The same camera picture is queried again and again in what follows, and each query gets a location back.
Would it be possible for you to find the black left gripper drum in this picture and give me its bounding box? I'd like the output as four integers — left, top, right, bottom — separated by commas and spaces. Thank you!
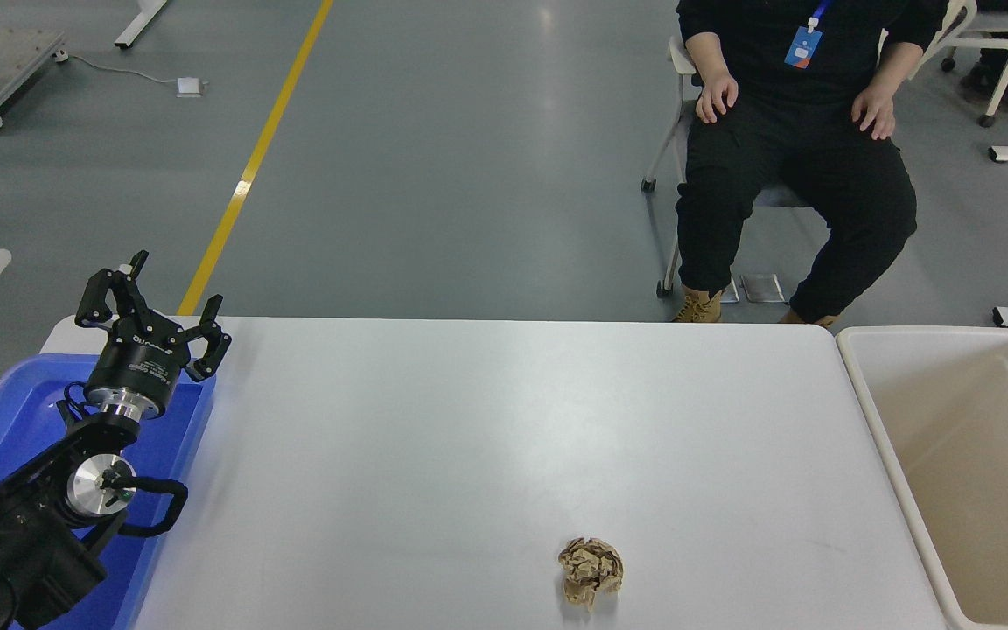
84, 317, 186, 414

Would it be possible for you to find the tan paper ball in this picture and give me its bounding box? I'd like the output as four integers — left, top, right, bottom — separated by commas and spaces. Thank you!
556, 537, 625, 613

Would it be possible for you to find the person's right hand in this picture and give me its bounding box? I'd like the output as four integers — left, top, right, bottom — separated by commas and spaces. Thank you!
694, 72, 740, 125

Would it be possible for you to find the person's left hand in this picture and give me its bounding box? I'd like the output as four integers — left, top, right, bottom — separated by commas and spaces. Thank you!
850, 83, 898, 142

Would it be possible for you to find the blue plastic tray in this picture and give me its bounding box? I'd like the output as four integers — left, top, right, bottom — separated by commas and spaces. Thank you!
0, 353, 218, 630

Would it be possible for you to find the grey wheeled platform cart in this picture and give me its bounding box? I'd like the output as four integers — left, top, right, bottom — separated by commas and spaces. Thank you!
0, 29, 71, 133

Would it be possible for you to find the white table leg foot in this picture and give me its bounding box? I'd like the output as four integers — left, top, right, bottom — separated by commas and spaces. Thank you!
115, 0, 172, 51

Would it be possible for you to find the white wheeled chair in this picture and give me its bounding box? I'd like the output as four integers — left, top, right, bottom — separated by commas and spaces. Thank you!
640, 35, 822, 299

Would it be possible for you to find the large pale plastic bin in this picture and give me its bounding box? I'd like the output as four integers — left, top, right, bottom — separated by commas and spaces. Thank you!
836, 326, 1008, 630

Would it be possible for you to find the cream fabric garment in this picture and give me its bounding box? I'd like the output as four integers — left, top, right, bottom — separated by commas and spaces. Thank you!
917, 0, 978, 81

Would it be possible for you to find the white power adapter with cable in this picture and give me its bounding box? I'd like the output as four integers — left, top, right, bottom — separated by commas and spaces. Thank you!
69, 54, 207, 99

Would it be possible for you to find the blue lanyard badge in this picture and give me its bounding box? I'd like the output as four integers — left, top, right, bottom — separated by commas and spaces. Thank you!
783, 0, 835, 70

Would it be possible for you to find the white frame chair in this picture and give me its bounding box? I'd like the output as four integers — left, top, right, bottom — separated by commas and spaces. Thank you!
940, 0, 1008, 130

